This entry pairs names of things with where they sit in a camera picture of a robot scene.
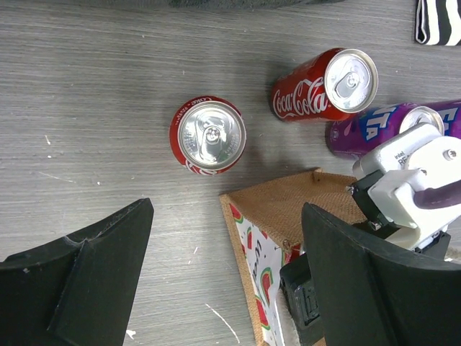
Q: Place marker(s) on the burlap watermelon canvas bag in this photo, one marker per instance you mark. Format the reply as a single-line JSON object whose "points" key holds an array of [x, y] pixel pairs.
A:
{"points": [[264, 225]]}

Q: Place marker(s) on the left purple fanta can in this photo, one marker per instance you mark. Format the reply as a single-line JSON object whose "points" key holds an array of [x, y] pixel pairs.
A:
{"points": [[355, 137]]}

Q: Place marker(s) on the black white striped cloth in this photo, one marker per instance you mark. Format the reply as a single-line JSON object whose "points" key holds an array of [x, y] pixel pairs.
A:
{"points": [[437, 22]]}

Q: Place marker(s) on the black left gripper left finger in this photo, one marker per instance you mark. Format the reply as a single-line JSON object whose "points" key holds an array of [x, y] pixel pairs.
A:
{"points": [[78, 289]]}

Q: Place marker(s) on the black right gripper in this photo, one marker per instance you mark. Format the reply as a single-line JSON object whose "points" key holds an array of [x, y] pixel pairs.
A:
{"points": [[299, 289]]}

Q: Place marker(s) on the leftmost red cola can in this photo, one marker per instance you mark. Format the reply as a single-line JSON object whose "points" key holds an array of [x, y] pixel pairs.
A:
{"points": [[207, 135]]}

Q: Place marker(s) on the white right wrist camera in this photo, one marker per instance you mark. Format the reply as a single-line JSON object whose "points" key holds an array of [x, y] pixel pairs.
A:
{"points": [[408, 188]]}

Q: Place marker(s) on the purple fanta can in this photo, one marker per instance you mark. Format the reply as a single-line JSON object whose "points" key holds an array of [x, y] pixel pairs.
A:
{"points": [[450, 113], [355, 137]]}

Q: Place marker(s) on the right purple fanta can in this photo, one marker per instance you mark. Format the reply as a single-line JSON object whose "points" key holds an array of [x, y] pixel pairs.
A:
{"points": [[450, 113]]}

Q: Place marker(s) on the red cola can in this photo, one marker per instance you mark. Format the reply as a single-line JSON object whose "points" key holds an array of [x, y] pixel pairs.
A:
{"points": [[332, 86], [207, 135]]}

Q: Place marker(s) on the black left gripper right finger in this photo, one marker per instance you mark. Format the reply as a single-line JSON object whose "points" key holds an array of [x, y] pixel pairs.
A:
{"points": [[372, 292]]}

